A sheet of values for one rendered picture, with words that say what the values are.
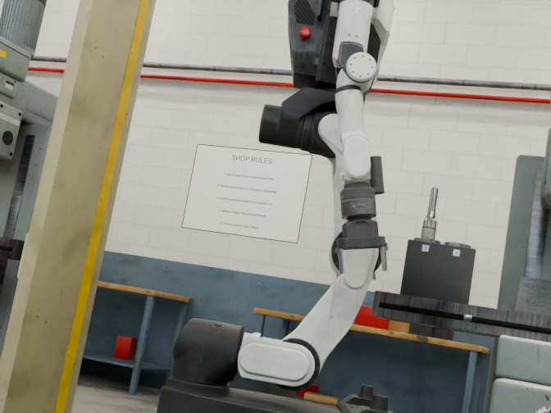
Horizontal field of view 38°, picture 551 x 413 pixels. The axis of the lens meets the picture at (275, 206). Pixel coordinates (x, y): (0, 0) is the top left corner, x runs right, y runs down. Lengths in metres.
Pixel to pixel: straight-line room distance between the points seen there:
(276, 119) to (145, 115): 5.98
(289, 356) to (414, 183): 5.08
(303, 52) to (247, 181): 5.32
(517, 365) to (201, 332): 0.90
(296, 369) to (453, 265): 0.75
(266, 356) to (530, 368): 0.76
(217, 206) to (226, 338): 5.46
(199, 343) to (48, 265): 0.92
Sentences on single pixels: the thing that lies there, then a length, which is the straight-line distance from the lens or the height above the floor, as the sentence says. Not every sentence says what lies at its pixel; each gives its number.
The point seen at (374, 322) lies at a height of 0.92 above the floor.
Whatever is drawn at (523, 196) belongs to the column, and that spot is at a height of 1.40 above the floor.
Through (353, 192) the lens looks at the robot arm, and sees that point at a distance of 1.98.
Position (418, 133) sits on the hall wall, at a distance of 7.22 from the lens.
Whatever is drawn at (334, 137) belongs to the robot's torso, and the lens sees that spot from 2.21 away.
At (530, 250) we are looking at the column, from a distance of 3.04.
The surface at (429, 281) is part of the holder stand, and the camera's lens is 2.64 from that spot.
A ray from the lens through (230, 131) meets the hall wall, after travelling 7.73.
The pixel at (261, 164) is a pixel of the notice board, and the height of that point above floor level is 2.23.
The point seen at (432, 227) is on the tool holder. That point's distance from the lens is 2.70.
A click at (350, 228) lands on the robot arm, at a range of 1.98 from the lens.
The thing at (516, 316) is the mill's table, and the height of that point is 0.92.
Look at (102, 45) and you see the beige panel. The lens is 3.10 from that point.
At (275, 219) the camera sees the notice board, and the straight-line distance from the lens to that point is 7.36.
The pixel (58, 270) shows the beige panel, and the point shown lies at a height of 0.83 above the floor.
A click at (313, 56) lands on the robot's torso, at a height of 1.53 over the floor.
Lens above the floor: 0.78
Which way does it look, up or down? 8 degrees up
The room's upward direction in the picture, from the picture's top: 10 degrees clockwise
